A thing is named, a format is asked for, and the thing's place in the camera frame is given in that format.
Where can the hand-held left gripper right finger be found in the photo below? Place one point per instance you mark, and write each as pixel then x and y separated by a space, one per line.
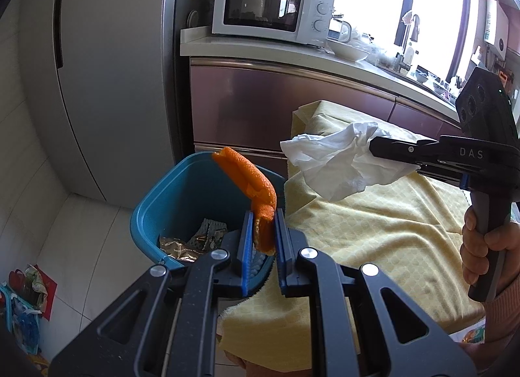
pixel 282 259

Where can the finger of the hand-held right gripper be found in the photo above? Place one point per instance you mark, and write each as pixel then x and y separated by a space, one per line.
pixel 443 177
pixel 402 151

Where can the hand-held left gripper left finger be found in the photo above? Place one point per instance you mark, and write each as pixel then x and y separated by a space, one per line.
pixel 245 263

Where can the gold snack wrapper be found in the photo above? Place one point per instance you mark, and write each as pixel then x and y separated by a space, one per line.
pixel 178 248

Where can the white tissue paper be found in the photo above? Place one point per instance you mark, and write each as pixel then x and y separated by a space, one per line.
pixel 333 161

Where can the orange foam fruit net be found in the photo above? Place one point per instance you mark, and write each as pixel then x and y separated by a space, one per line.
pixel 248 178

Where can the blue plastic bin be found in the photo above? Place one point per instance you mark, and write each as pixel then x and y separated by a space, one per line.
pixel 183 194

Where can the person's right hand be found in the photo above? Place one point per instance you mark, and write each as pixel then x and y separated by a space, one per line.
pixel 469 251

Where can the white mesh net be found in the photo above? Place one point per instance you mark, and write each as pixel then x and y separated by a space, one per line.
pixel 211 230

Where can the yellow tablecloth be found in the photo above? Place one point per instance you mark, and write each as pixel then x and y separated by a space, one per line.
pixel 365 230

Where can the white water heater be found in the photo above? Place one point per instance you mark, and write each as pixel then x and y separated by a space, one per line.
pixel 496 27

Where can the metal kitchen faucet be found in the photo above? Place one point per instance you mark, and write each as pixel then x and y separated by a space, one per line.
pixel 406 48

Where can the wide white bowl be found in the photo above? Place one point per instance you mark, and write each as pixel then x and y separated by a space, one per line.
pixel 349 52

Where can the brown kitchen base cabinet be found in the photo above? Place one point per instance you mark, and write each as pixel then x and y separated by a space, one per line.
pixel 264 100

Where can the pale patterned cloth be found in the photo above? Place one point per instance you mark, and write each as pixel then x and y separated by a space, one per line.
pixel 473 334

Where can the white microwave oven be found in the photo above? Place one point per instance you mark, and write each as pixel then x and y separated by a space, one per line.
pixel 260 7

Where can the colourful bag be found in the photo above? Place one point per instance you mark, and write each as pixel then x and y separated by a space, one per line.
pixel 22 308

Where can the grey refrigerator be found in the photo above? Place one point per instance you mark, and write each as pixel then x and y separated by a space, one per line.
pixel 113 76

